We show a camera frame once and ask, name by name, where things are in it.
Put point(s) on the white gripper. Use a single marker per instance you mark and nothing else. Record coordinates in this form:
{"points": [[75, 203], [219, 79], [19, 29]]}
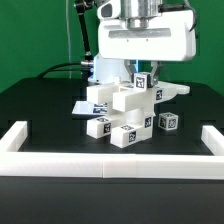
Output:
{"points": [[167, 38]]}

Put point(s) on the white tagged cube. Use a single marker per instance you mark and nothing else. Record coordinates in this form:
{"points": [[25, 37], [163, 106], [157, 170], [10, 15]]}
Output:
{"points": [[168, 121], [142, 81]]}

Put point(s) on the white chair back frame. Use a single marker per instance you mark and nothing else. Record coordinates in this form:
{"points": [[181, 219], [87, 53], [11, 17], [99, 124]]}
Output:
{"points": [[125, 97]]}

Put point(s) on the white chair seat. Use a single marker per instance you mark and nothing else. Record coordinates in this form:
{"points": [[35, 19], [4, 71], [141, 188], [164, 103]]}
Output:
{"points": [[137, 120]]}

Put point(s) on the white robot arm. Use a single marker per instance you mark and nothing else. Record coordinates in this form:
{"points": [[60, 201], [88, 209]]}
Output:
{"points": [[136, 15]]}

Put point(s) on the white U-shaped obstacle fence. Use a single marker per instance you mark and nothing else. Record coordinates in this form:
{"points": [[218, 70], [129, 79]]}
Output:
{"points": [[14, 162]]}

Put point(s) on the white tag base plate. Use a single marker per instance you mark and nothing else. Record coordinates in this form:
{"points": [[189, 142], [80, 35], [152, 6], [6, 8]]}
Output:
{"points": [[88, 108]]}

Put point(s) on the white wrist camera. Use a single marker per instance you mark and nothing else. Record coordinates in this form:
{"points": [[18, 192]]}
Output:
{"points": [[111, 9]]}

